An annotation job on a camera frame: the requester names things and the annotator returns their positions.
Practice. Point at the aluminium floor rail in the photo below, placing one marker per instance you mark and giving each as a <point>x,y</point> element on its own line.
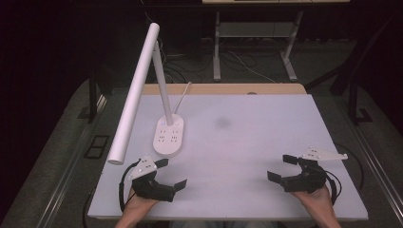
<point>66,180</point>
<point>377,164</point>

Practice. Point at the black slanted metal stand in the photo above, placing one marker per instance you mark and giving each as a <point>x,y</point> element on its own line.
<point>351,72</point>

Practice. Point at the white desk lamp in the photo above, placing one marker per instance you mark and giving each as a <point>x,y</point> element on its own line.
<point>137,85</point>

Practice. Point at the black floor frame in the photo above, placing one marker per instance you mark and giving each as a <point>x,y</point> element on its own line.
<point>96,146</point>

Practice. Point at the person's right hand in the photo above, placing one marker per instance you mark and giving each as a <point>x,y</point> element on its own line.
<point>313,202</point>

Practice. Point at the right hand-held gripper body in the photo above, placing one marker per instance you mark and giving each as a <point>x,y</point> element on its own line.
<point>309,179</point>

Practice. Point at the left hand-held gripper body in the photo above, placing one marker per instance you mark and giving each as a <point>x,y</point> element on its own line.
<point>153,186</point>

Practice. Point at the person's left hand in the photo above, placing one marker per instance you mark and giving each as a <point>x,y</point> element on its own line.
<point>138,205</point>

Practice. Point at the white table mat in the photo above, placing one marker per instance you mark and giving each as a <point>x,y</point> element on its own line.
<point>247,142</point>

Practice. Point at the grey metal desk frame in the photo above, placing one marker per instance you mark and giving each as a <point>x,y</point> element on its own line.
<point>216,53</point>

